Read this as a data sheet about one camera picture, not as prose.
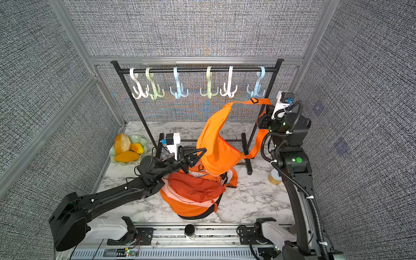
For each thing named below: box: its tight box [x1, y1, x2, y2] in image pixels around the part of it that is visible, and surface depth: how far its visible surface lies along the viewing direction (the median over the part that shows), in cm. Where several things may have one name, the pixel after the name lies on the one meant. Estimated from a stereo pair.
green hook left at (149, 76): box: [145, 67, 165, 101], surface depth 64 cm
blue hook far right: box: [247, 66, 266, 99], surface depth 67 cm
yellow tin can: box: [268, 168, 282, 186], surface depth 91 cm
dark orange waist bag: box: [167, 171, 226, 204], surface depth 80 cm
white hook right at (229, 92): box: [219, 66, 238, 99], surface depth 69 cm
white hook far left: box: [129, 67, 149, 100], surface depth 68 cm
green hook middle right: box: [200, 66, 219, 99], surface depth 63 cm
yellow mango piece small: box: [131, 142, 145, 155], surface depth 102 cm
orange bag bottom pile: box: [159, 185, 224, 220], surface depth 79 cm
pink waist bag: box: [160, 170, 233, 208], surface depth 77 cm
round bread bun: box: [114, 133, 132, 156], surface depth 99 cm
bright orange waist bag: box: [197, 98, 272, 174], surface depth 59 cm
